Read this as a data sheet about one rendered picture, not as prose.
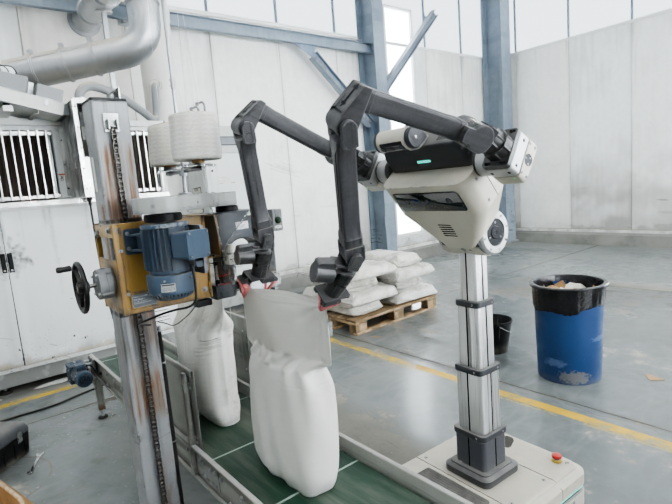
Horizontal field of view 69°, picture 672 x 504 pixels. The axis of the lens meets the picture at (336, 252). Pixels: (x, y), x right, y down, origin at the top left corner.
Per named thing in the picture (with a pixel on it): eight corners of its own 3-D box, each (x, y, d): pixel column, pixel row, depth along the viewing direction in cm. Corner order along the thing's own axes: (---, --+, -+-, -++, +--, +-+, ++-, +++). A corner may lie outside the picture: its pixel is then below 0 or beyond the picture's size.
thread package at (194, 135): (231, 160, 167) (225, 108, 165) (184, 161, 157) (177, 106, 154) (210, 164, 180) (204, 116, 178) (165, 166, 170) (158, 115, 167)
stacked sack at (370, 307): (385, 309, 489) (384, 297, 488) (352, 319, 462) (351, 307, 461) (342, 300, 541) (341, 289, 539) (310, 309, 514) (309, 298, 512)
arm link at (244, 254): (273, 233, 172) (264, 227, 179) (242, 235, 166) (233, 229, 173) (271, 266, 175) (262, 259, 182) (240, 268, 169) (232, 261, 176)
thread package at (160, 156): (195, 165, 187) (190, 120, 185) (157, 166, 178) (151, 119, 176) (180, 168, 199) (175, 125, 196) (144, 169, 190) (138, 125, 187)
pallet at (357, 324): (436, 307, 535) (435, 294, 533) (357, 336, 458) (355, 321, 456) (381, 298, 596) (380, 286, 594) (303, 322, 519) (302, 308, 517)
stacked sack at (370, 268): (400, 273, 490) (399, 258, 488) (350, 285, 449) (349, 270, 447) (371, 269, 522) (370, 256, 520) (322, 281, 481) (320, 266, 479)
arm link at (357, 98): (355, 79, 109) (339, 69, 117) (334, 137, 114) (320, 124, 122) (499, 129, 130) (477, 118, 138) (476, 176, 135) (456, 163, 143)
